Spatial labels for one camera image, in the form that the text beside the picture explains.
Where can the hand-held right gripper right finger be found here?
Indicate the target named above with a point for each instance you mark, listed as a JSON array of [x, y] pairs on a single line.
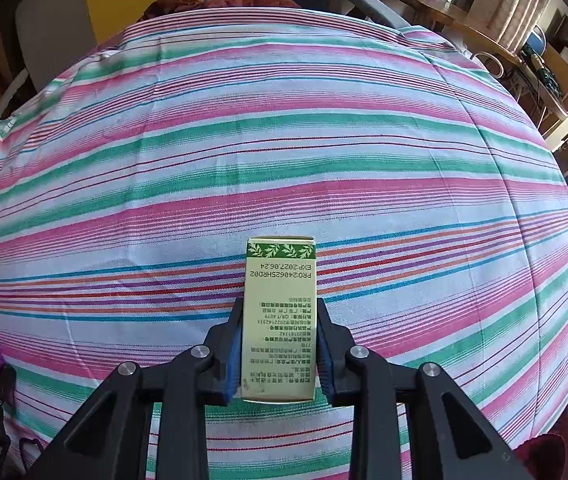
[[325, 360]]

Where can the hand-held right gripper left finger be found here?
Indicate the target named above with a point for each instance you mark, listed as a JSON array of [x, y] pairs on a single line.
[[236, 360]]

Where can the pale printed cardboard box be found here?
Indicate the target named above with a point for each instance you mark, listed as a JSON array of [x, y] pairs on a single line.
[[279, 300]]

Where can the striped pink green tablecloth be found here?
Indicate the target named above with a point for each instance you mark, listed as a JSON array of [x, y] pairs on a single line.
[[264, 135]]

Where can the dark red cloth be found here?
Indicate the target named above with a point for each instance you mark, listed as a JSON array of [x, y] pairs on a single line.
[[189, 5]]

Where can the wooden crate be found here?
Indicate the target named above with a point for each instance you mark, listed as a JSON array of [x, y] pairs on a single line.
[[563, 75]]

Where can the striped beige curtain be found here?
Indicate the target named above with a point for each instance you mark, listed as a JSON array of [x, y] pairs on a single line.
[[518, 0]]

